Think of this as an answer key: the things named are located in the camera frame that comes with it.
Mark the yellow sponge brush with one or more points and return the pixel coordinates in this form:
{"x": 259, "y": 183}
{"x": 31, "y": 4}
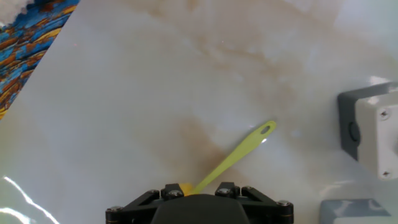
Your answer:
{"x": 236, "y": 152}

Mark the green push button box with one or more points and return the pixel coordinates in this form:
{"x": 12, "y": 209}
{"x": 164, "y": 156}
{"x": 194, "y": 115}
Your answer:
{"x": 351, "y": 208}

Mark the blue starry painting cloth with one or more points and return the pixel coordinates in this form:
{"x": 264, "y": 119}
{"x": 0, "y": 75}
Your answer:
{"x": 21, "y": 53}

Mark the pink fluffy cloth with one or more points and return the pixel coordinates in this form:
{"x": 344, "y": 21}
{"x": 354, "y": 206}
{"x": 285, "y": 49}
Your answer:
{"x": 9, "y": 9}

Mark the glossy marble pattern sheet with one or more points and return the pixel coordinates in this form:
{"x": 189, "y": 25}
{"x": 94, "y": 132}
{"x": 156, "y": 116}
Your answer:
{"x": 124, "y": 109}

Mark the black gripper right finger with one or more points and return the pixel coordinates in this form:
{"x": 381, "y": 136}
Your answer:
{"x": 267, "y": 208}

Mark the red push button box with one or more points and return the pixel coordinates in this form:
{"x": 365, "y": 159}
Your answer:
{"x": 376, "y": 140}

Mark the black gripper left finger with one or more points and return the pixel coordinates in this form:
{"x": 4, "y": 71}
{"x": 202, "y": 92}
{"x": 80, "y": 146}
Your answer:
{"x": 136, "y": 208}

